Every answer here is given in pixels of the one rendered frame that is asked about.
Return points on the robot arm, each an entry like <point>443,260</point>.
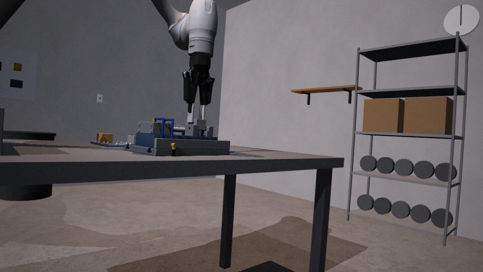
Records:
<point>200,24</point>

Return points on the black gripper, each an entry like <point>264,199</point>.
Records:
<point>199,74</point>

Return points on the yellow rectangular block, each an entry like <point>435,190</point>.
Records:
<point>103,137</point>

